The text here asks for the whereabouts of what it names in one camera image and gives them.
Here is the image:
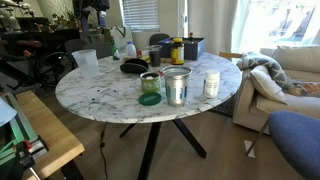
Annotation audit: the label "black glasses case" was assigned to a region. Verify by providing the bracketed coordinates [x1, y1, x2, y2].
[119, 58, 150, 75]

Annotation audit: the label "translucent plastic cup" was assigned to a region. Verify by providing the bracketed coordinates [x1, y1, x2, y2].
[71, 48, 100, 77]

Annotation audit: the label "green open jar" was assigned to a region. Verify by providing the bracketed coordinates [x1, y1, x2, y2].
[139, 71, 162, 94]

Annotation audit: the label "green jar lid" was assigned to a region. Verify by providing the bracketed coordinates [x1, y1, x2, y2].
[138, 92, 163, 107]

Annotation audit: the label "dark glass tumbler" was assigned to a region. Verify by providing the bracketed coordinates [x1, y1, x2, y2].
[147, 44, 163, 68]

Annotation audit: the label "brown jar yellow lid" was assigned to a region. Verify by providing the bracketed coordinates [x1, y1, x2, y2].
[170, 37, 185, 66]

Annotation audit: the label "white bottle blue cap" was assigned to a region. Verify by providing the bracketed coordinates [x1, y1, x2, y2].
[125, 41, 138, 58]

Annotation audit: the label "white pill bottle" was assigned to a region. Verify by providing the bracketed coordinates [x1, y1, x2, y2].
[202, 69, 221, 99]

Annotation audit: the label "dark grey shell chair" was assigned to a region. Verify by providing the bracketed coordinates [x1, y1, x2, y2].
[148, 33, 170, 46]

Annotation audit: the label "navy blue box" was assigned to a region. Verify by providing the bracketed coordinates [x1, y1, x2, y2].
[157, 36, 206, 61]

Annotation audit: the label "green glass bottle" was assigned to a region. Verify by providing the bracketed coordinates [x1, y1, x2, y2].
[110, 35, 121, 61]

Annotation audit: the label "black table base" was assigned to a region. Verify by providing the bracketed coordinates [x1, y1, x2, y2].
[119, 121, 208, 180]

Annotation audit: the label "white green bag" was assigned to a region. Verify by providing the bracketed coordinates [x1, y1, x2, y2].
[109, 25, 135, 53]

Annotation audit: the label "white window blinds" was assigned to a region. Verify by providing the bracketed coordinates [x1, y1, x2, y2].
[121, 0, 161, 33]

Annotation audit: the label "wooden chair back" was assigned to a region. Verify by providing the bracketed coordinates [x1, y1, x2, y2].
[218, 50, 243, 61]

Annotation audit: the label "white pillow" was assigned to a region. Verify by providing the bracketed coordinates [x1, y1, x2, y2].
[249, 64, 288, 105]

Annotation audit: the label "white paper sheet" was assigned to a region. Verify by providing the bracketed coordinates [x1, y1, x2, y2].
[243, 139, 256, 159]

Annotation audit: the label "grey patterned blanket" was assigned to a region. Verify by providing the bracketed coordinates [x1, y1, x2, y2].
[236, 51, 292, 90]

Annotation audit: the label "black bicycle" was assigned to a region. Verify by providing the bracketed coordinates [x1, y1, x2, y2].
[0, 31, 75, 89]

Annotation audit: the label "wooden bench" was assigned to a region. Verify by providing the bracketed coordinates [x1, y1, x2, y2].
[14, 90, 86, 180]

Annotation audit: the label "potted plant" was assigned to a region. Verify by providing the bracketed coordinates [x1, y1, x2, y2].
[51, 9, 81, 30]

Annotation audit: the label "beige sofa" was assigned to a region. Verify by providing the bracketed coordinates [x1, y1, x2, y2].
[232, 45, 320, 135]

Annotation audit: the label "colourful patterned pillow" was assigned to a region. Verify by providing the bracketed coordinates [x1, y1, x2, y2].
[287, 81, 320, 98]

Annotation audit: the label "red black power tool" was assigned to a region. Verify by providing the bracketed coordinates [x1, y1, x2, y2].
[11, 139, 42, 180]

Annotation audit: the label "black floor cable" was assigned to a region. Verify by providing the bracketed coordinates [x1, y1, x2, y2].
[99, 123, 110, 180]

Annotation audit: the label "grey green guide rail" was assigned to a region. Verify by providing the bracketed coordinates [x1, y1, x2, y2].
[0, 92, 50, 166]

